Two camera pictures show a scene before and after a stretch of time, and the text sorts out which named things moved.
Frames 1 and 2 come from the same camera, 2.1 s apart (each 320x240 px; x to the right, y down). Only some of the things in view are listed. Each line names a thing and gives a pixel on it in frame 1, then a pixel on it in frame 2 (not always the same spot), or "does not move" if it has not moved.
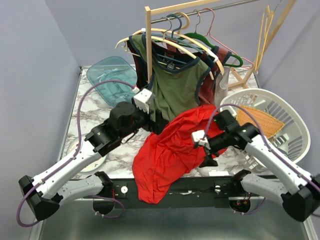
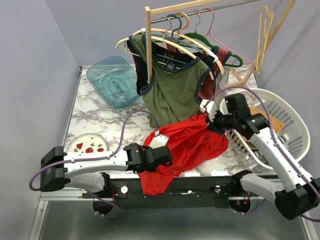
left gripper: x=156 y=126 → x=152 y=169
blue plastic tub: x=116 y=68 does not move
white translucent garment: x=221 y=86 does not move
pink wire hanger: x=209 y=33 does not move
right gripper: x=209 y=161 → x=213 y=126
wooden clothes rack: x=244 y=82 does not move
